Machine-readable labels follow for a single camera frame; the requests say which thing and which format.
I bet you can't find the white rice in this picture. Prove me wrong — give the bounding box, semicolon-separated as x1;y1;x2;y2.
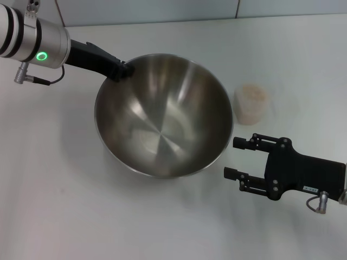
234;83;269;125

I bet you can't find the right arm connector cable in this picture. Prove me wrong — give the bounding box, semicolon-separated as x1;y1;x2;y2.
306;191;330;215

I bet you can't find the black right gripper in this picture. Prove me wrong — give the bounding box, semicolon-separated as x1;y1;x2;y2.
223;132;347;202

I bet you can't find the arm connector cable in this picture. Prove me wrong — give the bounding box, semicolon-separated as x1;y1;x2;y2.
306;191;330;215
14;61;65;87

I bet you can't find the stainless steel mixing bowl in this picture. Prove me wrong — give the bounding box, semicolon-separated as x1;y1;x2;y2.
94;53;234;179

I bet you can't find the left arm connector cable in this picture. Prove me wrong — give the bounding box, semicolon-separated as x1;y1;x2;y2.
14;61;65;87

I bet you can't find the transparent plastic cup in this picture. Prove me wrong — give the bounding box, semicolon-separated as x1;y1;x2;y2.
233;82;272;126

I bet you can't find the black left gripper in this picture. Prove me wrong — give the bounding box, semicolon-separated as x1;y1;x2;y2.
65;39;136;82

